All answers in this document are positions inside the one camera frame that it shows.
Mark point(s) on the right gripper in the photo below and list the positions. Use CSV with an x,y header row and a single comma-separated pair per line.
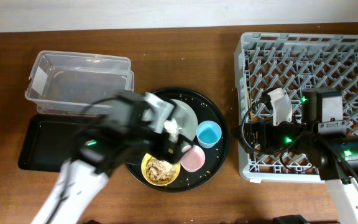
x,y
266,128

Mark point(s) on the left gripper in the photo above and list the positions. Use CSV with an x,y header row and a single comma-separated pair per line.
x,y
172,152

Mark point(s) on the pink plastic cup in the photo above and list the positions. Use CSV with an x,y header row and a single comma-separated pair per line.
x,y
193,158

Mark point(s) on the blue plastic cup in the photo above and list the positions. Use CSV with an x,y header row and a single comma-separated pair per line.
x,y
208,133

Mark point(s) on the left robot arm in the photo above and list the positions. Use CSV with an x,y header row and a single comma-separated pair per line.
x,y
135,124

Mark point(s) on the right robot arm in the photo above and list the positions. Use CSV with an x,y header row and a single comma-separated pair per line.
x,y
321,136

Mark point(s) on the wooden chopstick in rack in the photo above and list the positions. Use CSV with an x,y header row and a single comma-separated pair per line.
x,y
251,116

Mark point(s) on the grey dishwasher rack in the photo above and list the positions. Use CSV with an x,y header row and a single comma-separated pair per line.
x,y
295,62

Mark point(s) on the crumpled white napkin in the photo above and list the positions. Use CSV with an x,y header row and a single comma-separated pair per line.
x,y
172,128

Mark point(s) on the food scraps in bowl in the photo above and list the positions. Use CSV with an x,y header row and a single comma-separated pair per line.
x,y
160,172

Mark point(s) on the yellow bowl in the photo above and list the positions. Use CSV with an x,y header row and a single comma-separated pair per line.
x,y
145,159

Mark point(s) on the grey plate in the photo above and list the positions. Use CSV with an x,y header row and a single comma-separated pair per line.
x,y
186,118

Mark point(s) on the round black serving tray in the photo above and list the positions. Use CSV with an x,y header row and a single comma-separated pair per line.
x,y
206,110

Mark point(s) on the black rectangular tray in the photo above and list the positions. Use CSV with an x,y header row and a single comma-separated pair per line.
x,y
50,140

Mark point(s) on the clear plastic storage bin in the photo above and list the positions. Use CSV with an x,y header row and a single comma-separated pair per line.
x,y
66,82

